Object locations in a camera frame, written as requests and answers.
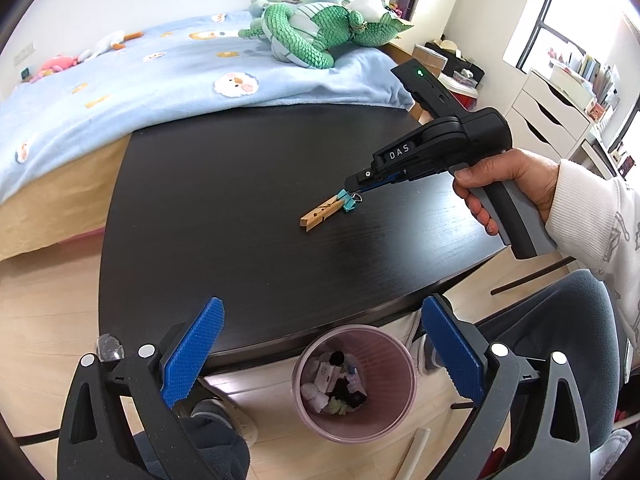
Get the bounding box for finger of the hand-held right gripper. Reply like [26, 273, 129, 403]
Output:
[345, 166, 407, 195]

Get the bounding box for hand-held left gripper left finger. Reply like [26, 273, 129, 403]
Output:
[56, 297, 226, 480]

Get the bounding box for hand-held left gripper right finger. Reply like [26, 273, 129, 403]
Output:
[421, 294, 593, 480]

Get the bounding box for teal binder clip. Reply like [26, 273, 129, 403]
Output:
[334, 189, 363, 213]

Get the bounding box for pink trash bin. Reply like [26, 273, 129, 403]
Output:
[292, 324, 418, 443]

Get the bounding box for wooden clothespin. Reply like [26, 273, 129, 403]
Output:
[300, 197, 346, 233]

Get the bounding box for white socks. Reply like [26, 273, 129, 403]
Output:
[300, 382, 331, 413]

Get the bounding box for person's right forearm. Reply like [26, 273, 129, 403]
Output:
[544, 159, 640, 356]

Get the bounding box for person's right hand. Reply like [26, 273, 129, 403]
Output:
[452, 149, 561, 236]

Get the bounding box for red storage box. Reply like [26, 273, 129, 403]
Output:
[447, 77, 481, 113]

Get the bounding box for black storage box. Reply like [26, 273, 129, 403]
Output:
[425, 40, 486, 93]

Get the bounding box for clear plastic knob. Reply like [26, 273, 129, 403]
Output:
[95, 334, 125, 363]

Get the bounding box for white slipper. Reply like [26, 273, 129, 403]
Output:
[192, 397, 258, 446]
[590, 429, 634, 480]

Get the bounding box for person's left leg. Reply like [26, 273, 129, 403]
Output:
[132, 400, 251, 480]

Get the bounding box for person's leg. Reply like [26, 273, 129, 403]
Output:
[132, 400, 251, 480]
[472, 270, 631, 461]

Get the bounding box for white drawer cabinet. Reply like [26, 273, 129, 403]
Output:
[510, 67, 601, 161]

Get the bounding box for black metal rod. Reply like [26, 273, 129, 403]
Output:
[490, 255, 576, 296]

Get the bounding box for person's right leg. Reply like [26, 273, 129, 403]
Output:
[472, 270, 631, 461]

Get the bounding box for green dragon plush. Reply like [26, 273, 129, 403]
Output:
[239, 0, 416, 70]

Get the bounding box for row of books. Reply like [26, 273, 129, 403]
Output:
[547, 45, 621, 121]

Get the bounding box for window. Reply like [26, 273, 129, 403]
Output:
[505, 0, 640, 91]

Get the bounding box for beige bed base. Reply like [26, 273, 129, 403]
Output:
[0, 132, 133, 263]

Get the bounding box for light blue printed blanket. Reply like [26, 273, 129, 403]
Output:
[0, 7, 416, 206]

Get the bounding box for white goose plush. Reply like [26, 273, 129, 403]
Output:
[77, 30, 146, 63]

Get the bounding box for pink plush toy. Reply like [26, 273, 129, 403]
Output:
[30, 54, 80, 83]

